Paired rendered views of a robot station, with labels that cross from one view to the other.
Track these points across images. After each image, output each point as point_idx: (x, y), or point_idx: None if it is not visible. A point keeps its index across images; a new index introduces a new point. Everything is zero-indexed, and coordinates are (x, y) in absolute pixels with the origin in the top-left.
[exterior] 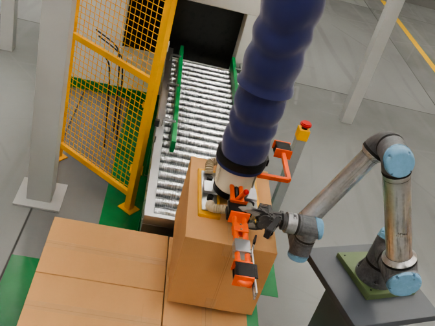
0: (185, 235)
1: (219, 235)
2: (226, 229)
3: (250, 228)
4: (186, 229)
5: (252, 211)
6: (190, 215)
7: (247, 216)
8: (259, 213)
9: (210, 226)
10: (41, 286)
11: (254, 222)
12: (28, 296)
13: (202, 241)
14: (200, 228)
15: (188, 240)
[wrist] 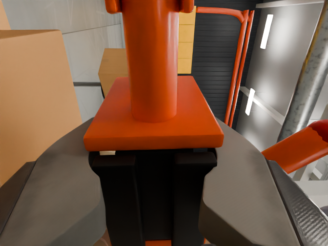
0: (61, 34)
1: (4, 104)
2: (1, 169)
3: (8, 203)
4: (68, 61)
5: (251, 159)
6: (78, 123)
7: (195, 122)
8: (277, 235)
9: (42, 125)
10: (1, 24)
11: (78, 243)
12: (2, 3)
13: (21, 33)
14: (53, 92)
15: (43, 30)
